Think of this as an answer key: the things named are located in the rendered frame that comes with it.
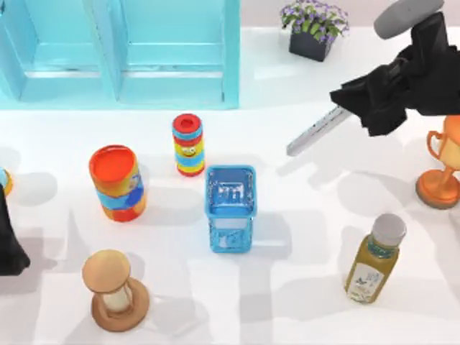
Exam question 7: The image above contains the light blue rack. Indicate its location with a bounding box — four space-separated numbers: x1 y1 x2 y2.
0 0 241 111

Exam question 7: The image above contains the blue square basket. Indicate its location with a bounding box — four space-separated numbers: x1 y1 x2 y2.
205 164 258 254

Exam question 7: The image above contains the yellow bottle with white cap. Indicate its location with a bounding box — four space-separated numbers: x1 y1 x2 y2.
344 212 408 305

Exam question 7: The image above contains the wooden hourglass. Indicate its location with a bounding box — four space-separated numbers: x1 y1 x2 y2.
81 249 150 323

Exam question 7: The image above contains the striped can with smiley face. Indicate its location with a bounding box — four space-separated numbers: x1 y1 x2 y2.
171 113 208 178

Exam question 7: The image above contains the large orange and blue can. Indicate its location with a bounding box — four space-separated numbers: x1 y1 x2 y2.
88 144 148 224

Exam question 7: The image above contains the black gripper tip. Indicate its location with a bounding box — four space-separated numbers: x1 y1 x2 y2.
0 179 31 278

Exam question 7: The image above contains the purple flower plant, dark pot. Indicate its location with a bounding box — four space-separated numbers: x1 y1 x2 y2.
279 0 351 63

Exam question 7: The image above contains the orange trophy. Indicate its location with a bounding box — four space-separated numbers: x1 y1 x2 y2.
415 114 460 211

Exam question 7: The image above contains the orange and teal object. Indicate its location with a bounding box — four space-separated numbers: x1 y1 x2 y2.
0 167 14 197

